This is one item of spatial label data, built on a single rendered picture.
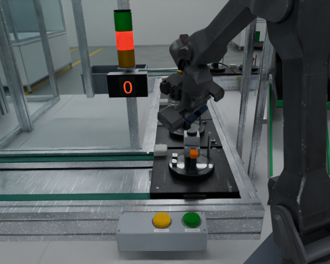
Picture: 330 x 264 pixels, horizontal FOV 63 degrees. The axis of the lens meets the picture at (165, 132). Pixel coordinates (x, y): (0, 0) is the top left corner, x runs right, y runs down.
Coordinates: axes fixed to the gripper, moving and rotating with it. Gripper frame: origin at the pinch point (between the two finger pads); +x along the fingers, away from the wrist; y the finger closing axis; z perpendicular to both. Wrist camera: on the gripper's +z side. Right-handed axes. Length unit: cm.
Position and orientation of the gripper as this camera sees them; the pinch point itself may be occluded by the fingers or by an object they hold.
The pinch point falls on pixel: (189, 116)
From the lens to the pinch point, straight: 73.1
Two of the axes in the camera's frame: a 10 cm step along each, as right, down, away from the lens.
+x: -0.1, 5.6, 8.3
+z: -6.4, -6.4, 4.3
